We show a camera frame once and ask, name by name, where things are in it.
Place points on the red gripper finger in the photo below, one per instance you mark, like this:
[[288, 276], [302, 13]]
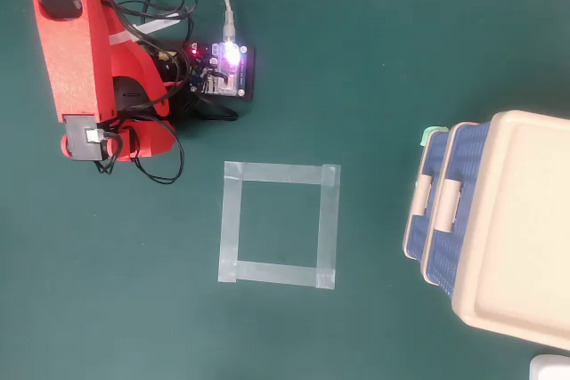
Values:
[[127, 144], [156, 135]]

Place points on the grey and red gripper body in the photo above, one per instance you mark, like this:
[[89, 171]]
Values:
[[82, 137]]

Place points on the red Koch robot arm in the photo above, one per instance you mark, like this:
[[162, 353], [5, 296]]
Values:
[[71, 64]]

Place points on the beige plastic drawer cabinet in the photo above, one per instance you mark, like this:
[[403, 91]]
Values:
[[525, 220]]

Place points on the controller circuit board with LED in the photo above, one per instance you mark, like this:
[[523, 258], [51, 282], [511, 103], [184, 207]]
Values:
[[222, 75]]

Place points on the white zip tie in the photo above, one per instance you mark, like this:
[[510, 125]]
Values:
[[119, 38]]

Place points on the translucent tape strip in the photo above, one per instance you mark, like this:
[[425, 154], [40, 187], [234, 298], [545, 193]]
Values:
[[230, 220], [285, 274], [280, 173], [328, 220]]

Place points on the green tape piece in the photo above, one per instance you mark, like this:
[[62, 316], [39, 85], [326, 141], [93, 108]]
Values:
[[428, 135]]

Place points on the white box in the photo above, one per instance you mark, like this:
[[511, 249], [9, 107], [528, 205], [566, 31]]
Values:
[[552, 371]]

